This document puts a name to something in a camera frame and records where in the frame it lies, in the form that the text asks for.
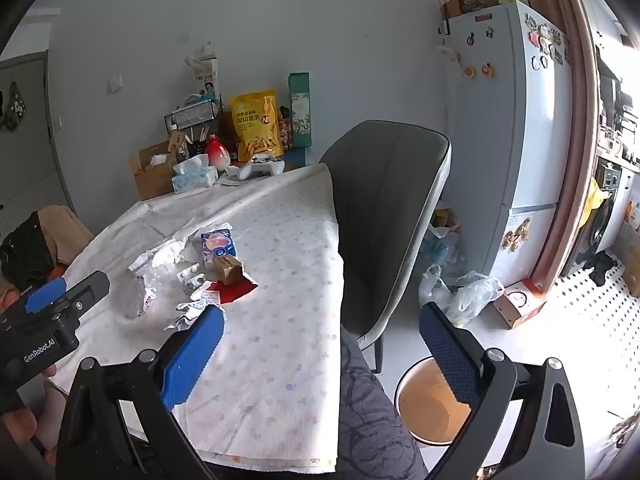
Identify red paper wrapper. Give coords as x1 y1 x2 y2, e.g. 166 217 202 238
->
209 280 259 306

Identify small black rag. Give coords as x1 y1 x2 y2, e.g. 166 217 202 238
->
587 252 618 286

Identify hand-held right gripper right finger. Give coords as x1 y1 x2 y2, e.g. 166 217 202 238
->
419 302 586 480

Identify yellow snack bag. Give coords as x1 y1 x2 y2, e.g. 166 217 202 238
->
228 89 285 163

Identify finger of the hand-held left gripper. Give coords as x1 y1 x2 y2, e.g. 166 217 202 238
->
50 271 111 326
22 276 69 314

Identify white orange box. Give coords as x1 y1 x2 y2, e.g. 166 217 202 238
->
492 280 548 330

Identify person's left hand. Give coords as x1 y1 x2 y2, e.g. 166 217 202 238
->
0 365 58 466

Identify black bag on chair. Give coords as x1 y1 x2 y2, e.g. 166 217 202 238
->
0 211 56 291

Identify grey chair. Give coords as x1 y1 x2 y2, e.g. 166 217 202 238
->
318 120 452 373

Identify person's leg grey pants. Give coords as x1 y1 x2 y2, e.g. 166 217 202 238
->
337 325 428 480

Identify brown animal magnets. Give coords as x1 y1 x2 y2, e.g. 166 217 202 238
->
502 217 532 251

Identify cluster of fridge magnets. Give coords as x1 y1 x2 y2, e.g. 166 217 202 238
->
522 12 573 70

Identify blue tissue pack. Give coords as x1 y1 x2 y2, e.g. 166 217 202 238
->
200 228 237 271

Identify pack of water bottles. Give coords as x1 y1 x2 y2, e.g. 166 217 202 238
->
422 235 468 271

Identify tall white carton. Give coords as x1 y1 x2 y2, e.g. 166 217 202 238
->
192 45 221 103

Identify white game controller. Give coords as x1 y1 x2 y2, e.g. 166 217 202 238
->
235 156 286 181

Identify tall green box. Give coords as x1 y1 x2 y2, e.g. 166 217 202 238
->
287 72 311 150

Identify white fridge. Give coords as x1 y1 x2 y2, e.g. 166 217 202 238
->
442 0 573 286

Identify grey door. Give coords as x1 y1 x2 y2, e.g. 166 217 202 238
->
0 57 76 241

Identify red white bottle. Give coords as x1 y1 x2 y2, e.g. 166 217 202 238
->
206 134 231 168

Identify open cardboard box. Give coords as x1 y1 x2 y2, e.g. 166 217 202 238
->
127 132 191 202

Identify torn white wrapper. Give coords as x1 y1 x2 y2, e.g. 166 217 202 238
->
165 292 226 331

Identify black wire basket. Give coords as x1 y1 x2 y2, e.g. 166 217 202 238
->
164 100 223 136

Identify white trash bin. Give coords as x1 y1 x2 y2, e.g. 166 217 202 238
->
394 357 473 447

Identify white dotted tablecloth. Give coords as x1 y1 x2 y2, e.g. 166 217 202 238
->
47 162 346 463

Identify blue white tissue box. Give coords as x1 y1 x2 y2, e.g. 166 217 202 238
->
171 154 219 195

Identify clear plastic wrap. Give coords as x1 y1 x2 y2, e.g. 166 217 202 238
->
120 265 166 318

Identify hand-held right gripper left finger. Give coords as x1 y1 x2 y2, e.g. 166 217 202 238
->
55 304 226 480

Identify tan chair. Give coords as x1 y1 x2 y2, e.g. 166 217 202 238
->
37 205 96 266

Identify small cardboard box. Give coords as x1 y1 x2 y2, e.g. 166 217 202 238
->
214 255 246 286

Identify kitchen shelf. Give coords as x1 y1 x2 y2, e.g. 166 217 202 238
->
595 45 640 166

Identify yellow cloth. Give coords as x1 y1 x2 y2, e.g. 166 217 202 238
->
582 177 611 226

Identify green black door hanging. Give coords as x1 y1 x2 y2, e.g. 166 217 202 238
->
0 80 27 132

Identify silver blister pack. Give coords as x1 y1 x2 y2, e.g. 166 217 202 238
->
177 266 207 295

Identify black washing machine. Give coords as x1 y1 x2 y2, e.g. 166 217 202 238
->
580 160 623 266

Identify clear plastic bag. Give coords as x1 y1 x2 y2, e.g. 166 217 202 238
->
417 265 506 328

